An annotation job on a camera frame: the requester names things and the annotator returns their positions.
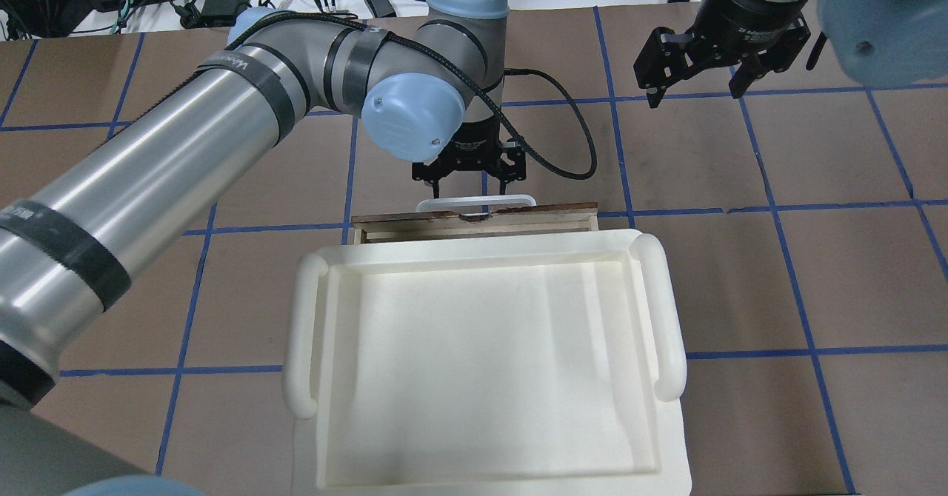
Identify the wooden drawer with white handle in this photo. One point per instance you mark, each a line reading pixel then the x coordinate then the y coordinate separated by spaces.
pixel 475 217

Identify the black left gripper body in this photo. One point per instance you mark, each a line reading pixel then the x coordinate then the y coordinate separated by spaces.
pixel 472 150

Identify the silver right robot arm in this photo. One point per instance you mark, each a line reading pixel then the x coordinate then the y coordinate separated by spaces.
pixel 877 43

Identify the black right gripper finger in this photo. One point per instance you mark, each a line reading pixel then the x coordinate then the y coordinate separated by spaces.
pixel 751 69
pixel 656 80

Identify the white plastic tray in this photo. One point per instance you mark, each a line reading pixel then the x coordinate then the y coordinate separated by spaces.
pixel 544 364

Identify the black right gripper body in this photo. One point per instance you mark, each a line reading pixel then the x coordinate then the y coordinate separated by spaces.
pixel 748 16

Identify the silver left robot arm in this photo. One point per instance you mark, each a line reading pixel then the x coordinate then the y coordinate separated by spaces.
pixel 73 249

